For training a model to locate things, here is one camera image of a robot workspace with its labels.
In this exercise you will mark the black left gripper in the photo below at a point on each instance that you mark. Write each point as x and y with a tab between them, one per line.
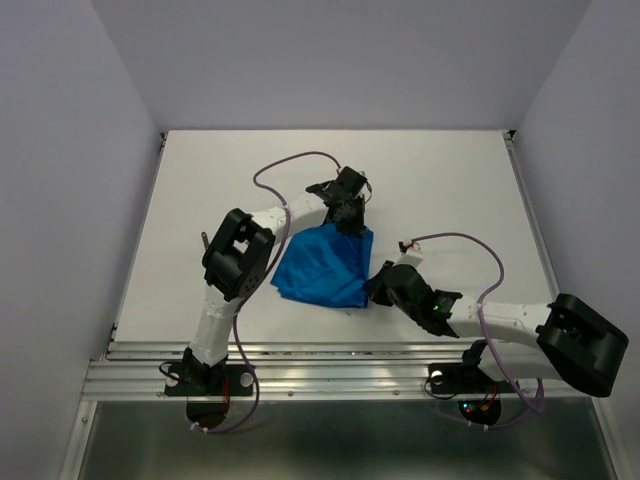
354	227

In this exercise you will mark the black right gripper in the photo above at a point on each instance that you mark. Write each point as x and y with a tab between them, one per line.
375	284

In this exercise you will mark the blue satin napkin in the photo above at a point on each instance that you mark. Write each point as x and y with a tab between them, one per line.
323	267

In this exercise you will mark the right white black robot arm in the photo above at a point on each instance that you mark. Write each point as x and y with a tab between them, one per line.
563	340

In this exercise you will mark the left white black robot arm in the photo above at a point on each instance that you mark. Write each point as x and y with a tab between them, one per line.
245	250

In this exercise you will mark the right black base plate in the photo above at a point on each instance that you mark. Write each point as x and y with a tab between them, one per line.
457	378

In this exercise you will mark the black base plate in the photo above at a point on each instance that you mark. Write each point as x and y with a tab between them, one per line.
457	378
240	380

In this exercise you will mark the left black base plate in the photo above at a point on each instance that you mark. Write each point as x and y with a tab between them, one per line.
240	380

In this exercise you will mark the aluminium frame rail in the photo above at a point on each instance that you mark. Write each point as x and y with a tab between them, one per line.
342	391

